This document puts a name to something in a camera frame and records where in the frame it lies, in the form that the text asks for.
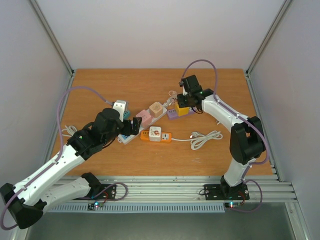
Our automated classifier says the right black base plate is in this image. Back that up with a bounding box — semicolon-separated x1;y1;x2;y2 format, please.
203;183;250;201

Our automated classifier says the circuit board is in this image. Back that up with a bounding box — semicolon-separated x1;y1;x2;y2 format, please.
224;201;242;209
87;202;104;211

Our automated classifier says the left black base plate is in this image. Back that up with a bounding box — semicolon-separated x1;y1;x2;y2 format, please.
75;184;117;201

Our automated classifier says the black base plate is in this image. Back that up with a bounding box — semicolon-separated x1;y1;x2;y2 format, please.
203;183;250;201
75;184;117;201

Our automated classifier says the left circuit board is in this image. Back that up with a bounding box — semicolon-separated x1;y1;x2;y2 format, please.
87;202;104;211

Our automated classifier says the right circuit board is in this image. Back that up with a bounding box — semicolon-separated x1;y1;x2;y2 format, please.
224;201;242;209

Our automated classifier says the purple power strip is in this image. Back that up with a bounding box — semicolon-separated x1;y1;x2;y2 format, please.
166;104;195;120

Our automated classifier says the pink cube socket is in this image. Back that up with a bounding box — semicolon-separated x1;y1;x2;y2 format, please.
136;109;153;128

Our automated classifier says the beige cube socket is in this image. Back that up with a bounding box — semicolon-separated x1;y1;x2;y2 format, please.
148;102;163;119

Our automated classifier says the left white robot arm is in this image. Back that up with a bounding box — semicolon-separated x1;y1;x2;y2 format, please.
0;108;142;229

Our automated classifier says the yellow cube socket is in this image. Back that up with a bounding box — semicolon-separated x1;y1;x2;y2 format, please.
174;103;189;117

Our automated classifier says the teal power strip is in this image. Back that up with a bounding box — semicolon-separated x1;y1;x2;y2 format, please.
123;110;131;120

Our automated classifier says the grey slotted cable duct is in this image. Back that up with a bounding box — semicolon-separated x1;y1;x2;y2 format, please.
50;202;225;214

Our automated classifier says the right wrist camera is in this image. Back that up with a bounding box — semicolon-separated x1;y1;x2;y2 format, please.
178;80;188;96

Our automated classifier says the long white power strip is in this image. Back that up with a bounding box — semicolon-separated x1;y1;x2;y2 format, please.
117;95;176;145

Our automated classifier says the orange strip white cord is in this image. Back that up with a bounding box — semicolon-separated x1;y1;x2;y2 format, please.
171;129;224;151

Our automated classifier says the white cube socket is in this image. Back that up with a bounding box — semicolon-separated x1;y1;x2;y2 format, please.
148;126;162;142

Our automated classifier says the orange power strip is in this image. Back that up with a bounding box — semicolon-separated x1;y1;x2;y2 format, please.
140;130;172;144

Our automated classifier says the aluminium rail frame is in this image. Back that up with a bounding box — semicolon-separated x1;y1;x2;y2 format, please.
22;176;298;203

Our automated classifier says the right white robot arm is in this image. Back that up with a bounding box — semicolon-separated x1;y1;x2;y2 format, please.
177;75;266;200

